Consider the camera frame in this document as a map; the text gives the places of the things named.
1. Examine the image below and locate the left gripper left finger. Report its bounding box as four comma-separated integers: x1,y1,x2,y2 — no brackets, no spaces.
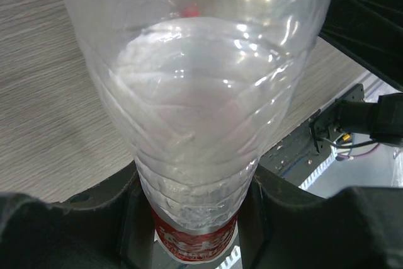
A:
1,163,154,268

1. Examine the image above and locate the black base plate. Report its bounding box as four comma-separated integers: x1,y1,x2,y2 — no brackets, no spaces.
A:
261,83,366,178

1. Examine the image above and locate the red cap clear bottle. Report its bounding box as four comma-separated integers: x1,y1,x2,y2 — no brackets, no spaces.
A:
64,0,330,263

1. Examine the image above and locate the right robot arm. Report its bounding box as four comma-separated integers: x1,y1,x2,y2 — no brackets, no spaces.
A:
320,0,402,147

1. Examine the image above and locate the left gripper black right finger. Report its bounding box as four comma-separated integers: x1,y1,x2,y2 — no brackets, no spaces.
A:
238,167,402,268

